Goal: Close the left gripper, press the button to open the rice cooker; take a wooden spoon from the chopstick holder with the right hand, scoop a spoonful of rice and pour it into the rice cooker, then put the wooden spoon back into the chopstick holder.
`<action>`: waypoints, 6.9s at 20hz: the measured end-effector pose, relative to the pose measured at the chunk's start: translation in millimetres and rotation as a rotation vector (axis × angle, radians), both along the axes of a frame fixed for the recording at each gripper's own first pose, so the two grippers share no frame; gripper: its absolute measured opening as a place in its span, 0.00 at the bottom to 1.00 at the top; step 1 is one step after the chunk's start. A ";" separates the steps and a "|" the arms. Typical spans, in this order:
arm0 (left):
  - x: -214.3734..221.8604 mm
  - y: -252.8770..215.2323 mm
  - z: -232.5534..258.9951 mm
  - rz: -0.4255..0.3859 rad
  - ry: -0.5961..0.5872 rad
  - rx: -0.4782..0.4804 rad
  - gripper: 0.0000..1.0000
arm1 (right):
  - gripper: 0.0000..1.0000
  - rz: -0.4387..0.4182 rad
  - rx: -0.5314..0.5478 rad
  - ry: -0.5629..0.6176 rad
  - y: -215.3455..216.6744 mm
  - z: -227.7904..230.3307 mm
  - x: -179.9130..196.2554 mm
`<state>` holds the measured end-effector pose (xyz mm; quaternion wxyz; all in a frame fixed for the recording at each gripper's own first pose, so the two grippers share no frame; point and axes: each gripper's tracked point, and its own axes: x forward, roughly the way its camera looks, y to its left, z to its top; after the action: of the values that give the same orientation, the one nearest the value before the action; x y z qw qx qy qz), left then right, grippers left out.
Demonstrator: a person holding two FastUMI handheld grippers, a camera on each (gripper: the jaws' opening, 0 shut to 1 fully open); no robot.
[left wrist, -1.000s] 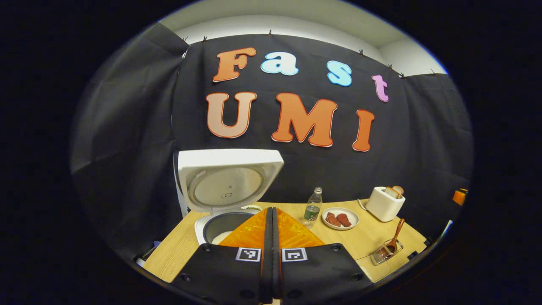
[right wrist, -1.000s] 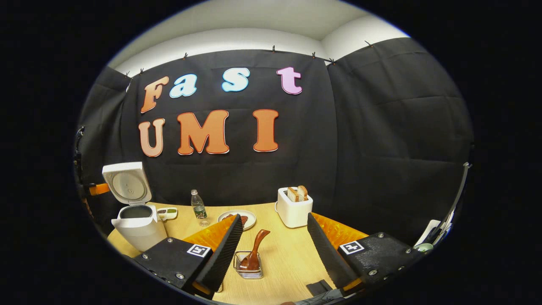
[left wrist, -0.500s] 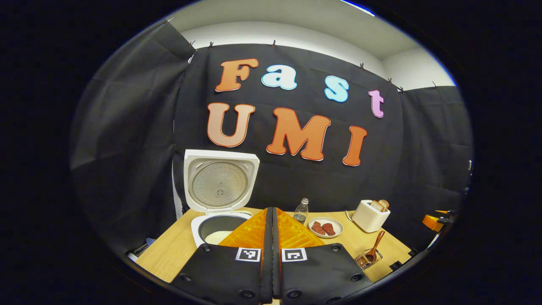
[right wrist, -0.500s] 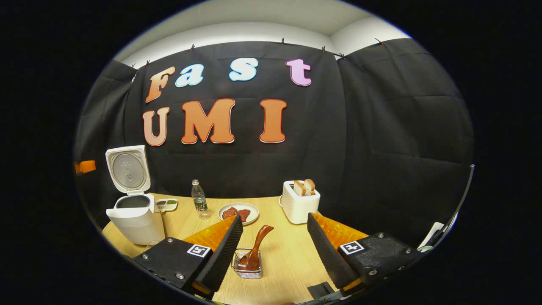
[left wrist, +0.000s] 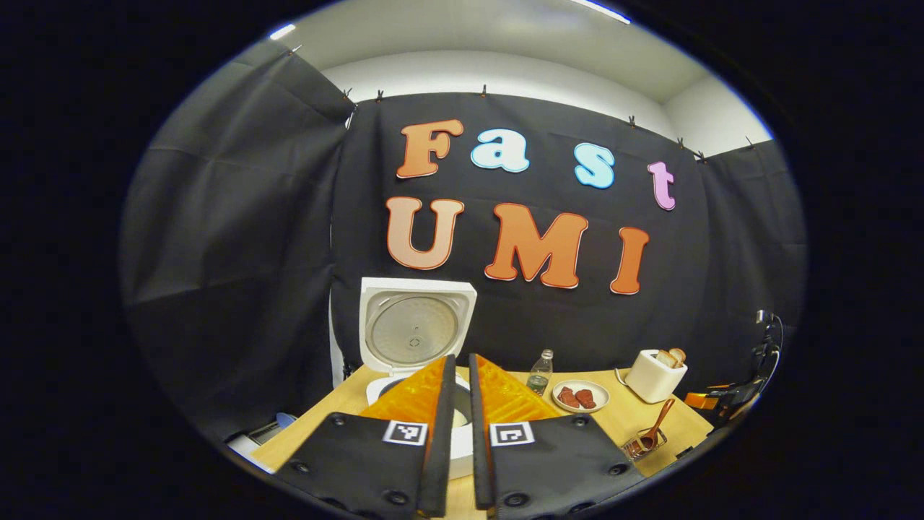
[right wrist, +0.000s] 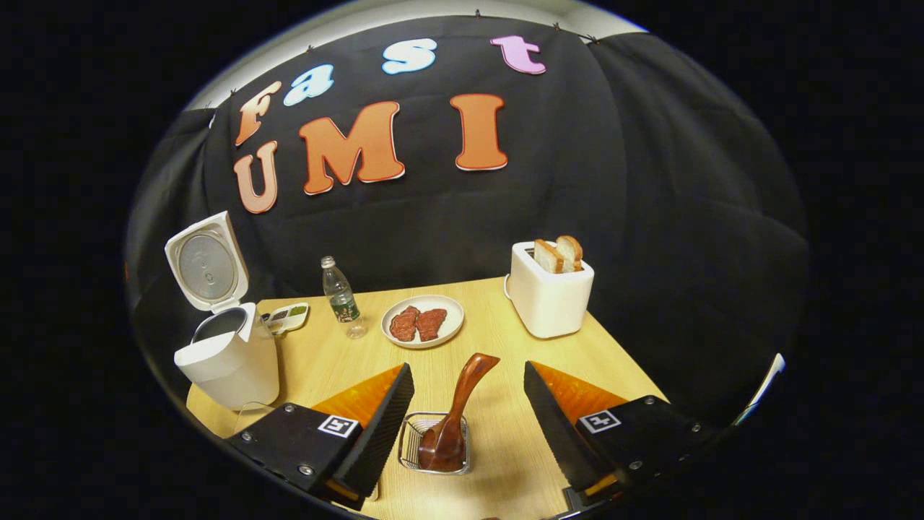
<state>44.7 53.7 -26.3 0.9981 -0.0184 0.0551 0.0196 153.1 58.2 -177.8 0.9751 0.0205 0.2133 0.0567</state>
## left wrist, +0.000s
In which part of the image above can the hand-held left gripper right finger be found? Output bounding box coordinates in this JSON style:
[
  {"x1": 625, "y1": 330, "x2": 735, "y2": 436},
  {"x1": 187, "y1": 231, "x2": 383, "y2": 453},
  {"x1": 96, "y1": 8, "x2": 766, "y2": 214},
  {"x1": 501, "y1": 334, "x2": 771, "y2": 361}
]
[{"x1": 468, "y1": 352, "x2": 647, "y2": 520}]

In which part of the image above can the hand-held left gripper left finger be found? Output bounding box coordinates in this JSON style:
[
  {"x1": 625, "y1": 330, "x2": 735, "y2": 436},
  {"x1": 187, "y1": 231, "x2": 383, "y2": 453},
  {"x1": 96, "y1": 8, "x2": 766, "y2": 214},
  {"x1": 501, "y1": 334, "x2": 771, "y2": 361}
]
[{"x1": 274, "y1": 353, "x2": 458, "y2": 519}]

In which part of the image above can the brown wooden spoon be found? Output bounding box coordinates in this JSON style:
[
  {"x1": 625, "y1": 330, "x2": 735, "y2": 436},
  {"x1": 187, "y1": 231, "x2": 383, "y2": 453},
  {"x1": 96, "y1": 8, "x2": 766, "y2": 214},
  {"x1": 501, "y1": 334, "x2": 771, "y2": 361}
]
[{"x1": 638, "y1": 397, "x2": 677, "y2": 454}]

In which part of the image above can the white rice cooker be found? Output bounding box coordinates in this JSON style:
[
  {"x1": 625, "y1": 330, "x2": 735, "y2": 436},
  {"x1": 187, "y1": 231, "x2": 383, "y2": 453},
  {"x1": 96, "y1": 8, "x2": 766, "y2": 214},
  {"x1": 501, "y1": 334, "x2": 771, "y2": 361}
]
[{"x1": 358, "y1": 277, "x2": 479, "y2": 482}]

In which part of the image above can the white toaster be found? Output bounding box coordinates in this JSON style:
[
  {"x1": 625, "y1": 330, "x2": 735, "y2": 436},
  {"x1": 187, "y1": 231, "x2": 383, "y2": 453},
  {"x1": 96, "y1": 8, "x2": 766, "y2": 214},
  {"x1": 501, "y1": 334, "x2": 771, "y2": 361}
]
[{"x1": 624, "y1": 350, "x2": 689, "y2": 404}]

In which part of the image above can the clear water bottle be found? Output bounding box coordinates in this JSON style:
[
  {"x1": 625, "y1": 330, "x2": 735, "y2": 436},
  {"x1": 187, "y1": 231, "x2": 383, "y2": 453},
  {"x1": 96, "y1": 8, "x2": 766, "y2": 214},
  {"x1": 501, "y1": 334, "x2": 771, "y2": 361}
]
[{"x1": 526, "y1": 349, "x2": 554, "y2": 397}]

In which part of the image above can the white round plate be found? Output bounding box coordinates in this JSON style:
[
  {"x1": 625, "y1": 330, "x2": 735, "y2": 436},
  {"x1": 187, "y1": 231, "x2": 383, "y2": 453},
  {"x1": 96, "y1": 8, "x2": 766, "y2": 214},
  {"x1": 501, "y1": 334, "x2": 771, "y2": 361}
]
[{"x1": 552, "y1": 379, "x2": 611, "y2": 414}]

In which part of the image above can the white and blue object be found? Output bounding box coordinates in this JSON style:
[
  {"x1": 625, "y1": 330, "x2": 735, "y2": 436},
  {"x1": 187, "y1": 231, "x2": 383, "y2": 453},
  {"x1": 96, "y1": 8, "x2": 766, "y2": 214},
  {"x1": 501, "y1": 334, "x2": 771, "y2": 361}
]
[{"x1": 226, "y1": 412, "x2": 298, "y2": 457}]

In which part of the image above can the black backdrop cloth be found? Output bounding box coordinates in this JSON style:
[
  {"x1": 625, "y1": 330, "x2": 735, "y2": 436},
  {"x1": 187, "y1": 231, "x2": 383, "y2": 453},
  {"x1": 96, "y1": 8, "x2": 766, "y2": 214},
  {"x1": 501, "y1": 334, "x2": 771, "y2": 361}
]
[{"x1": 118, "y1": 38, "x2": 809, "y2": 441}]

